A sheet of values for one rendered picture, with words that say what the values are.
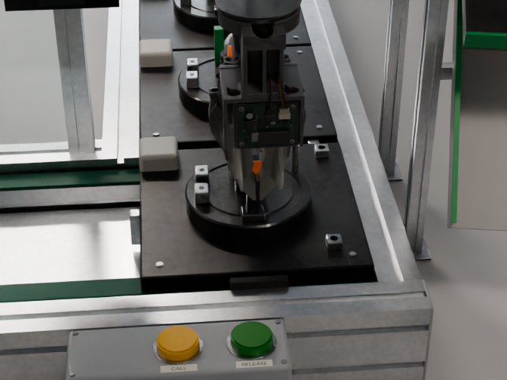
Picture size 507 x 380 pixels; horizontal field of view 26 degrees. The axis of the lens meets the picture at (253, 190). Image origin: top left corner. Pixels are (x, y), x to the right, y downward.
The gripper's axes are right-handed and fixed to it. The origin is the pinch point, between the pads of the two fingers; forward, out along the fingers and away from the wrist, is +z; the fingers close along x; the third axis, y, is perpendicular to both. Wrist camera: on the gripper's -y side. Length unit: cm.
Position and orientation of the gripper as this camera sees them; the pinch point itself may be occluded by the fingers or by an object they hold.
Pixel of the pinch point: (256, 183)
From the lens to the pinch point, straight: 107.9
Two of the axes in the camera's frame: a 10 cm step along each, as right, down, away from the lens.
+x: 10.0, -0.5, 0.7
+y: 0.9, 5.7, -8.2
